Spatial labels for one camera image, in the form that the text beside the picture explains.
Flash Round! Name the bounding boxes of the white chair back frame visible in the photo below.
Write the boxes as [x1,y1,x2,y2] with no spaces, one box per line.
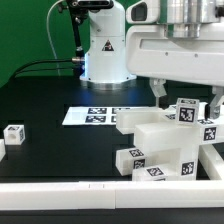
[116,103,224,154]

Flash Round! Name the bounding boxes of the white fence piece left edge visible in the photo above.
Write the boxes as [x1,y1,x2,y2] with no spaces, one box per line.
[0,139,6,162]

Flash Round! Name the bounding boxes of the black cables at base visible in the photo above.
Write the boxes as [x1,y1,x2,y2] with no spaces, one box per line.
[9,56,84,80]

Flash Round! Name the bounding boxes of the small white cube block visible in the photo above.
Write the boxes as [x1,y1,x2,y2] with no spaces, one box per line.
[3,125,25,145]

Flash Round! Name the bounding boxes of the white chair seat block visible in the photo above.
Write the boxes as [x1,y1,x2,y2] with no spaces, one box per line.
[149,148,198,181]

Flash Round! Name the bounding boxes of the white cable behind robot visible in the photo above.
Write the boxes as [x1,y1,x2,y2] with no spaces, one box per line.
[46,0,64,77]

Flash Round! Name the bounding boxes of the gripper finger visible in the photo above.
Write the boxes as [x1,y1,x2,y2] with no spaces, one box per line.
[204,86,224,119]
[149,78,167,108]

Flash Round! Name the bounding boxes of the white right fence bar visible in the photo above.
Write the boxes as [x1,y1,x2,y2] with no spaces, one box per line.
[199,145,224,181]

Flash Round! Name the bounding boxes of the flat white tagged plate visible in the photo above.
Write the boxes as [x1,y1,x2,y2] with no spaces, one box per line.
[62,107,129,126]

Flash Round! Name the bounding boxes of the white front fence bar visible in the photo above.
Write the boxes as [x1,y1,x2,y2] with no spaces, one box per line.
[0,181,224,211]

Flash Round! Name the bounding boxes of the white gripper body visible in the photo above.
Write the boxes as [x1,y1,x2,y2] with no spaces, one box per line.
[126,0,224,86]

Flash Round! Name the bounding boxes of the white fence bar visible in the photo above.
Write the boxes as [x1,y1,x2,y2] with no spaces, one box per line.
[199,145,224,181]
[0,181,224,211]

